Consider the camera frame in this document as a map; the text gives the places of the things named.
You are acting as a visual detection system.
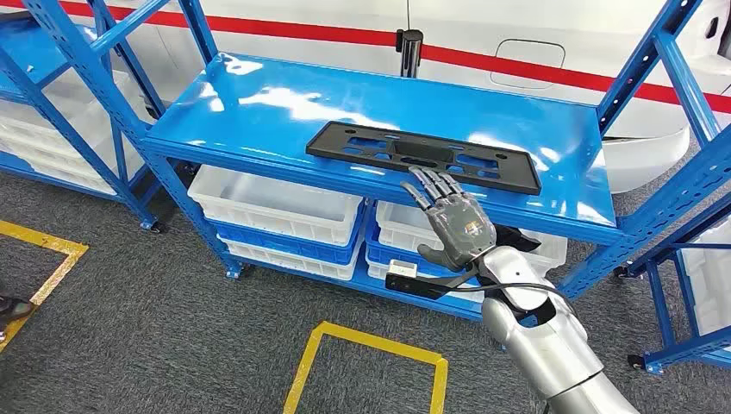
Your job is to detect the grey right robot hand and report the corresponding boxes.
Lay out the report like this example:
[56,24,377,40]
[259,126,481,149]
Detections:
[398,166,498,273]

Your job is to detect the long black plastic part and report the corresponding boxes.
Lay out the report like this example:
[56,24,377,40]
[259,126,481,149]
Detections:
[305,121,542,197]

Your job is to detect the blue metal shelf rack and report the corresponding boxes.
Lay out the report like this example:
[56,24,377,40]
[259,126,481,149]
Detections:
[22,0,731,324]
[0,0,172,235]
[625,194,731,375]

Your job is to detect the white car with red stripe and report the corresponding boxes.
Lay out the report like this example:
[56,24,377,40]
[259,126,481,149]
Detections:
[0,0,731,196]

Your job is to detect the stacked white plastic crates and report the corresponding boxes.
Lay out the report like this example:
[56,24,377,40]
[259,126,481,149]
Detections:
[0,68,155,197]

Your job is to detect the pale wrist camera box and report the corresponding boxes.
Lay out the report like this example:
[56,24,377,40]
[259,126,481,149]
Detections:
[384,260,481,301]

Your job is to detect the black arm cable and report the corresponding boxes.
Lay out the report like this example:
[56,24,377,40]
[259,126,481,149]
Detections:
[440,268,578,316]

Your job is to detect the black stanchion post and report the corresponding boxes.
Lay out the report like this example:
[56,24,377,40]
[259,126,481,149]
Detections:
[395,28,425,79]

